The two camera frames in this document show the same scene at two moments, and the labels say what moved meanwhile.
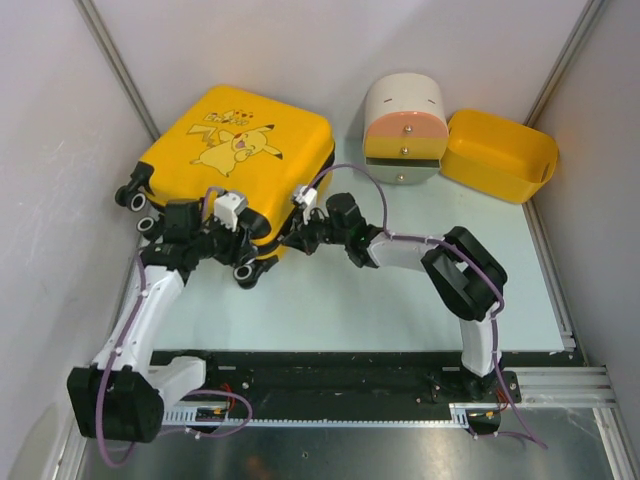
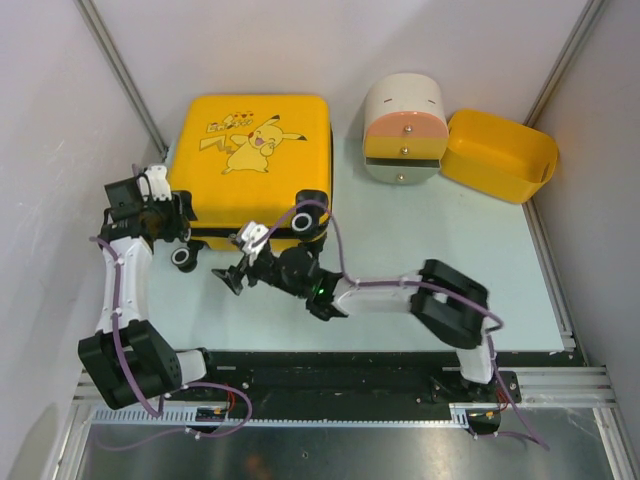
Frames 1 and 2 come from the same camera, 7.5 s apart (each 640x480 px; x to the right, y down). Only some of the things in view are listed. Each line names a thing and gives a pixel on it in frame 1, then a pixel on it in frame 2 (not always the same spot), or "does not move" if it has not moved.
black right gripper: [301, 235] → [234, 275]
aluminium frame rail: [568, 386] does not move
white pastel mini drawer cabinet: [405, 128] does not move
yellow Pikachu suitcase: [272, 161] does not move
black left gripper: [240, 250] → [180, 227]
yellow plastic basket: [500, 157] does not move
